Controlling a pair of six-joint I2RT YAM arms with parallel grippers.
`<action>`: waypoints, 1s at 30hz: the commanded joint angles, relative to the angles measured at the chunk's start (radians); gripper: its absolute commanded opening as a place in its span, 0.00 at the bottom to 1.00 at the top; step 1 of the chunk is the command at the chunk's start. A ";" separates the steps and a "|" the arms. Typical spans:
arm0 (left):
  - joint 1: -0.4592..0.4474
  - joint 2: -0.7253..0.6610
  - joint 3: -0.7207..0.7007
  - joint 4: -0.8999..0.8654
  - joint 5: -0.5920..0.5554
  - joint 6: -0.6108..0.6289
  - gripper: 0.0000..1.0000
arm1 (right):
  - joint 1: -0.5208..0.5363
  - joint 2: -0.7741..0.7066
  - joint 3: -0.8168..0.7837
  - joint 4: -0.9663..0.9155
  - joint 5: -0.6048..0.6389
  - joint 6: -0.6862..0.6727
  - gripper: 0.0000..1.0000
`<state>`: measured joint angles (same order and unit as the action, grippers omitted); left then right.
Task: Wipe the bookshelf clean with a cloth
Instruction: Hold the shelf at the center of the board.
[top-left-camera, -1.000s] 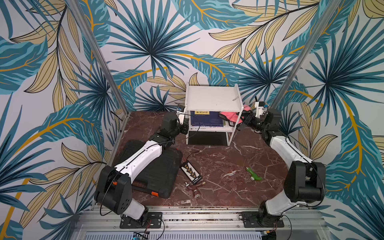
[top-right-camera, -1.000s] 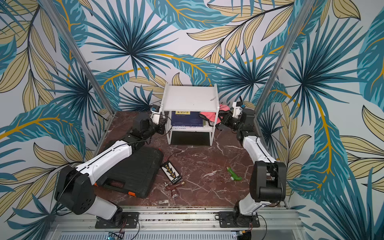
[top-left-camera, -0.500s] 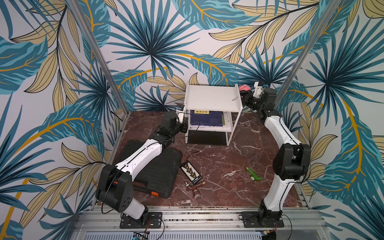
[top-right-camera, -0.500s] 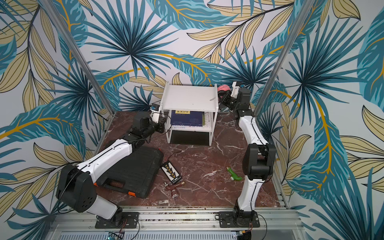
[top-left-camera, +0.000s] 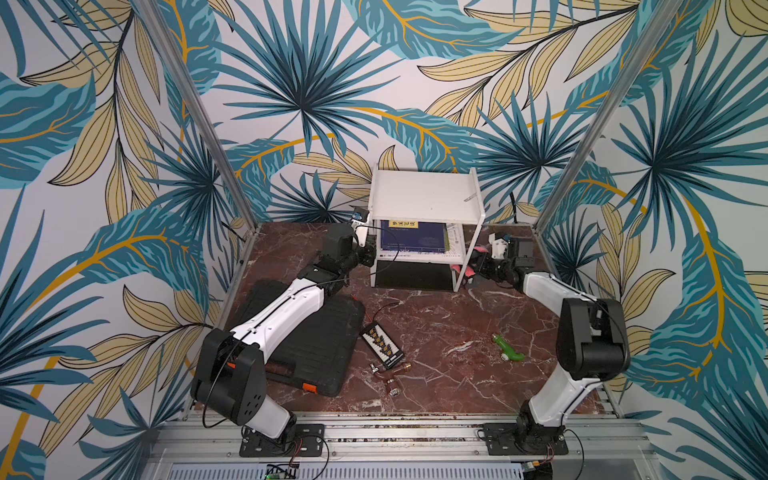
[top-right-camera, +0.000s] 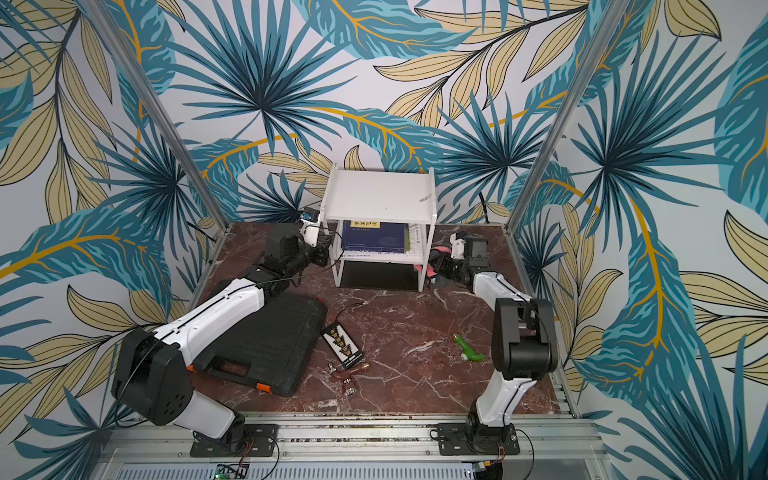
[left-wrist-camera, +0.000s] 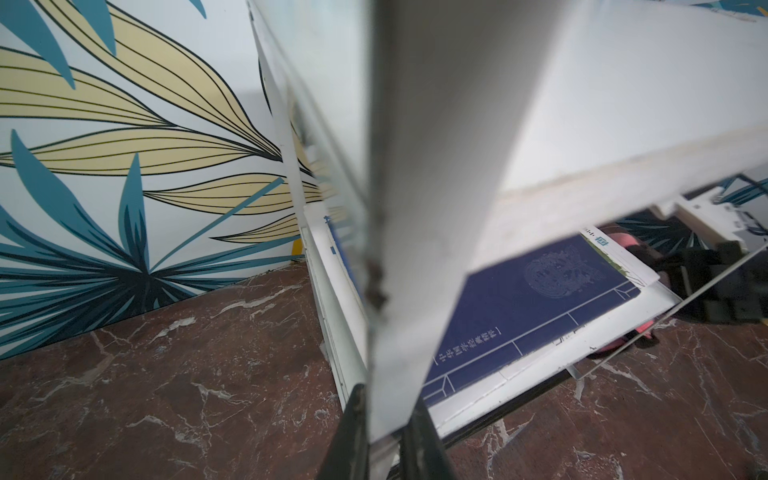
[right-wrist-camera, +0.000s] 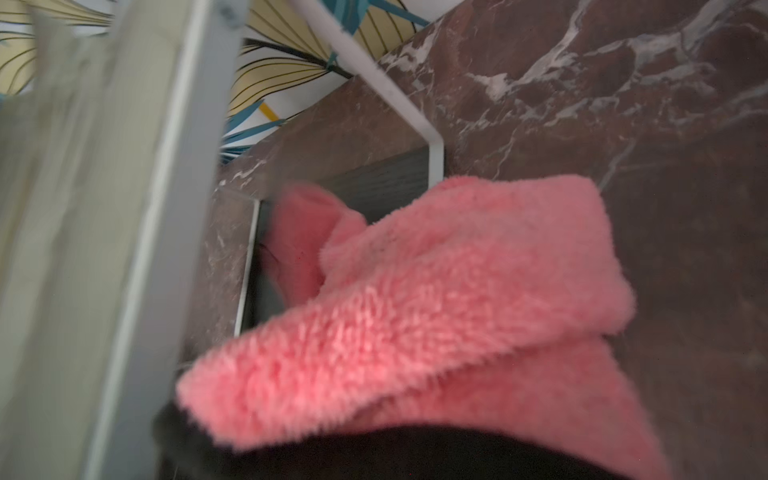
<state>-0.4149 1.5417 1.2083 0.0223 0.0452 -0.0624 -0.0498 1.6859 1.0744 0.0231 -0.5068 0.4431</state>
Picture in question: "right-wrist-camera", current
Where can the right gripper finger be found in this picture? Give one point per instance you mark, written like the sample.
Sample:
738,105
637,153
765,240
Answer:
405,452

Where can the pink fluffy cloth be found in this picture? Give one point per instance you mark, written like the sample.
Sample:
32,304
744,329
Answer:
481,305

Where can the white two-tier bookshelf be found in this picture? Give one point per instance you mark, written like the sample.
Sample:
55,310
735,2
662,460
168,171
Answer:
112,119

